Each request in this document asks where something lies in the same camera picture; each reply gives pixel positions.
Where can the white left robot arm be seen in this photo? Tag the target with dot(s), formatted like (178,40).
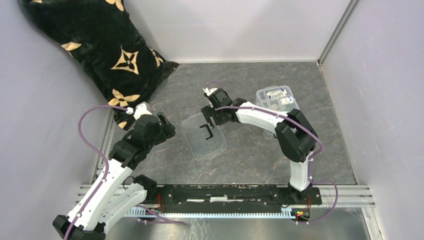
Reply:
(97,213)

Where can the black floral plush blanket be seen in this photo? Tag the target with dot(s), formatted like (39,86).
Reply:
(101,37)

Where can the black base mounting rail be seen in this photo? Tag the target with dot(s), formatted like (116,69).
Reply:
(225,198)

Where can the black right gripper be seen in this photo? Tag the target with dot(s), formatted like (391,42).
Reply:
(208,111)

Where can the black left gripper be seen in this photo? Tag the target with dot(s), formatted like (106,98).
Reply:
(166,131)

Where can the clear compartment organizer tray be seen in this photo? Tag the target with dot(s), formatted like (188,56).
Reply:
(277,97)

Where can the clear box lid black handle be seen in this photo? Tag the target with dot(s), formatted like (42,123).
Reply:
(204,141)

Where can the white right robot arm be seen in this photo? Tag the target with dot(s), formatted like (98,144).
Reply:
(297,139)

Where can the white slotted cable duct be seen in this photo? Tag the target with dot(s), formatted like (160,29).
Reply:
(284,213)

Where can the white blue sachet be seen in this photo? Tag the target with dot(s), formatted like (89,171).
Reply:
(276,93)

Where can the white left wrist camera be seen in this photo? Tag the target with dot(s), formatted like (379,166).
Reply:
(141,109)

